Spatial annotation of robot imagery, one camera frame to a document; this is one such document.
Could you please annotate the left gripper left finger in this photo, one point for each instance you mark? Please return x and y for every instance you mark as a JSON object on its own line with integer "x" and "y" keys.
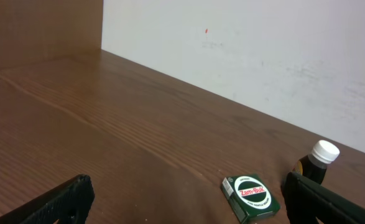
{"x": 70, "y": 202}

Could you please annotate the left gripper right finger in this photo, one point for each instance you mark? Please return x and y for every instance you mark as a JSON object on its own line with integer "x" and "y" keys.
{"x": 308, "y": 202}

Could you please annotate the dark bottle white cap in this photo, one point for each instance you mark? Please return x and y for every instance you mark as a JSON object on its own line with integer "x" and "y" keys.
{"x": 315, "y": 164}

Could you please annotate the green Zam-Buk box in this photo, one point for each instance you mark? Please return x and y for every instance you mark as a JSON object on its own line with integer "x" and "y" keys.
{"x": 249, "y": 198}

